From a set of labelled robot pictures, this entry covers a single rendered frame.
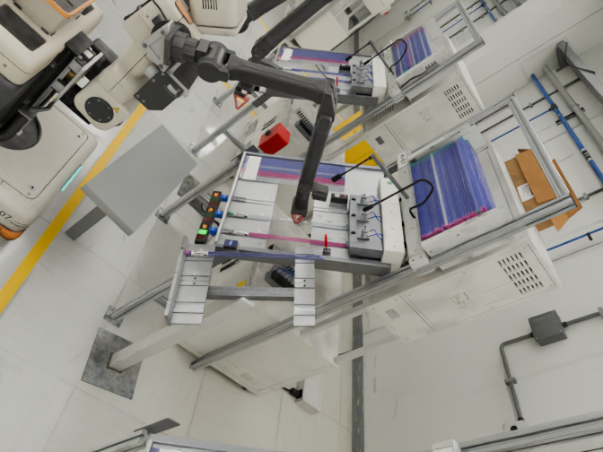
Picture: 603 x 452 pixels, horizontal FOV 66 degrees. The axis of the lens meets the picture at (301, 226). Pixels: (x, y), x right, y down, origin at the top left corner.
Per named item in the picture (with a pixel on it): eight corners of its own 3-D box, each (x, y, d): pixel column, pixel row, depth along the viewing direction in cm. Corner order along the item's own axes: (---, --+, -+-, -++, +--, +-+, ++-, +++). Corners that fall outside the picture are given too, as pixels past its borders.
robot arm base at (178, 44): (177, 23, 140) (164, 37, 131) (203, 30, 141) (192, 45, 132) (175, 50, 146) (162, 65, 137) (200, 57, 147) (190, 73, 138)
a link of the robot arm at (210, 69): (346, 76, 144) (343, 99, 139) (335, 108, 156) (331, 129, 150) (205, 37, 141) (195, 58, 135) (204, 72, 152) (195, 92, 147)
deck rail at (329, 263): (214, 256, 189) (213, 246, 185) (214, 253, 190) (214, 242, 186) (388, 277, 188) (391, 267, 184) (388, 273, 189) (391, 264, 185)
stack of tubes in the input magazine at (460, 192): (421, 239, 177) (488, 206, 165) (409, 163, 215) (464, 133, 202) (437, 257, 183) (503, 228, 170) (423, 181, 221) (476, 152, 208)
